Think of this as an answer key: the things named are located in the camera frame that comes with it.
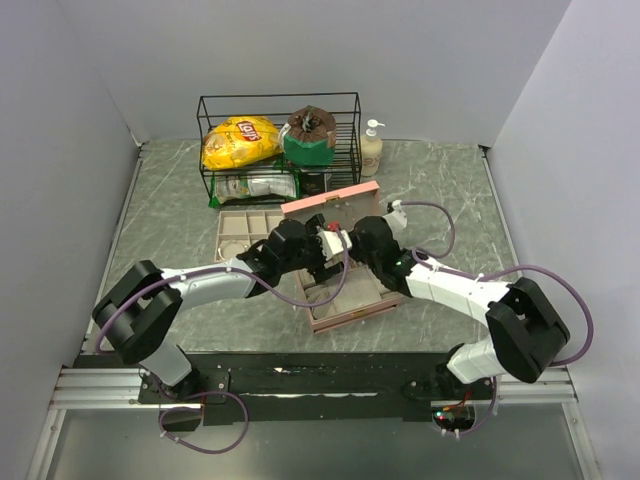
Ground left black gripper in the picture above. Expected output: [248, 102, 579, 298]
[279, 214, 345, 282]

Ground pink jewelry tray insert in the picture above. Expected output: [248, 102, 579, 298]
[214, 210, 283, 262]

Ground pink jewelry box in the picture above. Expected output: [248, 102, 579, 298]
[281, 181, 402, 334]

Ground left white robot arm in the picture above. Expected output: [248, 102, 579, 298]
[92, 217, 351, 402]

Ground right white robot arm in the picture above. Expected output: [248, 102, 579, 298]
[349, 216, 570, 399]

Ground dark tin can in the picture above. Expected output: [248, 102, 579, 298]
[298, 169, 332, 197]

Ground white green snack bag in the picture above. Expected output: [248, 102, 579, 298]
[209, 174, 300, 208]

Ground cream pump lotion bottle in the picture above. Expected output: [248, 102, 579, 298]
[361, 119, 385, 177]

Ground brown green wrapped package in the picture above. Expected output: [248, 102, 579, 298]
[278, 105, 337, 168]

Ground yellow Lays chips bag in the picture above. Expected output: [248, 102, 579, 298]
[201, 116, 282, 171]

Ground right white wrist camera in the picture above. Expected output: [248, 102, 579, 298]
[383, 200, 408, 234]

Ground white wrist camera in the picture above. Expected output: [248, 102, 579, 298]
[383, 200, 408, 234]
[317, 229, 352, 261]

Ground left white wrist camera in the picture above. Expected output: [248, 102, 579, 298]
[317, 229, 352, 261]

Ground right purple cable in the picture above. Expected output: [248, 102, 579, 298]
[399, 199, 595, 369]

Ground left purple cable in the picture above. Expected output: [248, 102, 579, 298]
[94, 227, 352, 355]

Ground black wire shelf rack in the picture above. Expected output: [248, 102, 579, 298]
[196, 92, 362, 208]

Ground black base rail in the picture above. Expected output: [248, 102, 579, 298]
[138, 352, 493, 426]

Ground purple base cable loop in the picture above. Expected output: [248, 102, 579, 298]
[158, 388, 250, 455]

